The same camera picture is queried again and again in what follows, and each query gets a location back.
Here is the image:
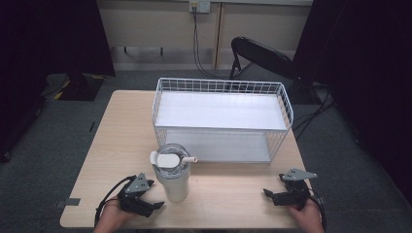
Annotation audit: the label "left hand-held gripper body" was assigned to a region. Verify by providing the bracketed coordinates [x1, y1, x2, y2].
[117, 172, 154, 218]

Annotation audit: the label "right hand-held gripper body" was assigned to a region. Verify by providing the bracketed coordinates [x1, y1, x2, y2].
[271, 167, 319, 211]

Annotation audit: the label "white tumbler cup with straw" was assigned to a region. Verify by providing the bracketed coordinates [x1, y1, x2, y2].
[149, 143, 198, 204]

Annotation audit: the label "white wire shelf rack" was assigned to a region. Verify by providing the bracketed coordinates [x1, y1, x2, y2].
[152, 77, 294, 165]

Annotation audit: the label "person's left hand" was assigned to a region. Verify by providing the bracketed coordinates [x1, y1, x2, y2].
[93, 197, 138, 233]

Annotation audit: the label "person's right hand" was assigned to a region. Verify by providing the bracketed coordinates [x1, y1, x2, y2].
[289, 198, 326, 233]

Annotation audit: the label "grey tape strip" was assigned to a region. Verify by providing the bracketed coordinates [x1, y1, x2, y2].
[54, 197, 82, 209]

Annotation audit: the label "black and yellow floor mat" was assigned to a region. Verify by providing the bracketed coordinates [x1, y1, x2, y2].
[41, 72, 107, 102]

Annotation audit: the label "black folding chair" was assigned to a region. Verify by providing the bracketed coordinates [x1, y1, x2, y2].
[228, 36, 297, 82]

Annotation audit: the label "black curtain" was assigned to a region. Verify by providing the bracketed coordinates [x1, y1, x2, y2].
[292, 0, 412, 208]
[0, 0, 117, 163]

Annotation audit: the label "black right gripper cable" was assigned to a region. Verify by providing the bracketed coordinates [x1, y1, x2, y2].
[308, 188, 327, 233]

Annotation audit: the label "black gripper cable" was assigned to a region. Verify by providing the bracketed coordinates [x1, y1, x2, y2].
[308, 188, 327, 233]
[93, 175, 137, 227]

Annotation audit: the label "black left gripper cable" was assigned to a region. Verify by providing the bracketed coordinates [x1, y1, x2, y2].
[93, 175, 137, 227]

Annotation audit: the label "black floor cables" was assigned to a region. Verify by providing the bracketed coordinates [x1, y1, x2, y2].
[291, 83, 336, 141]

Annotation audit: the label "black wall socket cable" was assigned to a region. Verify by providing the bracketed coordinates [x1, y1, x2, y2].
[192, 7, 231, 80]

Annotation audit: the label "white wall socket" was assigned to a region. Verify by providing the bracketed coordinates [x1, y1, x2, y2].
[189, 0, 212, 15]

